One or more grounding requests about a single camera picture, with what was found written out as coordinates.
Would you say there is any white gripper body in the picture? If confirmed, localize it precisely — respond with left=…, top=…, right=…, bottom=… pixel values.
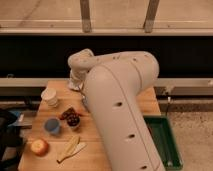
left=68, top=70, right=87, bottom=91

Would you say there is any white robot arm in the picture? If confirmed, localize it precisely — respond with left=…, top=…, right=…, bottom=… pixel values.
left=68, top=49, right=165, bottom=171

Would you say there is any light blue crumpled cloth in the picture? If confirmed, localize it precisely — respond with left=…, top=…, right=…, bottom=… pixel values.
left=68, top=84, right=82, bottom=91

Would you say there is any white paper cup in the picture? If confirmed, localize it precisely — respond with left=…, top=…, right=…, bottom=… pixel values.
left=41, top=88, right=58, bottom=107

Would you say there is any bunch of dark grapes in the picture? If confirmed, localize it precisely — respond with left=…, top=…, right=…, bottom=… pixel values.
left=59, top=107, right=81, bottom=120

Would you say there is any small dark bowl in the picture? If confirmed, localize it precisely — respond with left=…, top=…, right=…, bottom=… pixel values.
left=67, top=116, right=80, bottom=130

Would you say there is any blue plastic cup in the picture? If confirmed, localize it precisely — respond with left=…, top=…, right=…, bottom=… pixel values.
left=44, top=118, right=60, bottom=135

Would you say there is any red yellow apple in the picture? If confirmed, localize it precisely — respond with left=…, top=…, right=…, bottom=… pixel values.
left=30, top=139, right=49, bottom=156

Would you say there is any black chair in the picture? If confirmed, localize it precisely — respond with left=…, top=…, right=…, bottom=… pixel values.
left=0, top=108, right=23, bottom=171

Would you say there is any green plastic tray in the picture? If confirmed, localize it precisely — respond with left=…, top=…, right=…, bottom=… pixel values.
left=144, top=116, right=183, bottom=171

